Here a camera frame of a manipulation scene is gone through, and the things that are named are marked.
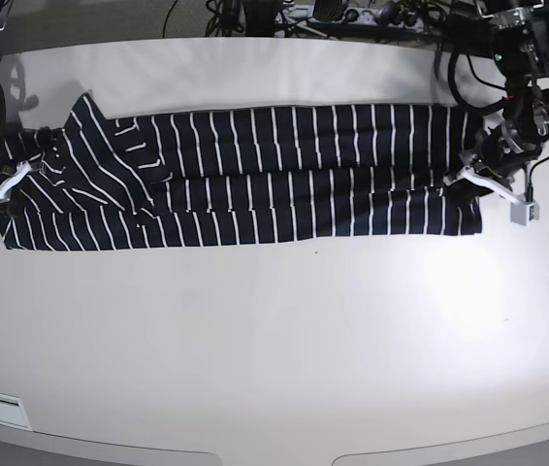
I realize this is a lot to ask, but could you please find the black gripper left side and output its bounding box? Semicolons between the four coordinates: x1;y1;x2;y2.
448;118;546;207

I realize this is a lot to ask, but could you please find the navy white striped T-shirt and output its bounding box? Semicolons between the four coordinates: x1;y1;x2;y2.
0;95;484;251

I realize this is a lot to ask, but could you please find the white power strip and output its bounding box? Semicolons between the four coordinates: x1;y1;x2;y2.
275;2;425;34

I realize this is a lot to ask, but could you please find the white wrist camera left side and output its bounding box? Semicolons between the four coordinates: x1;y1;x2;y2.
510;201;540;227

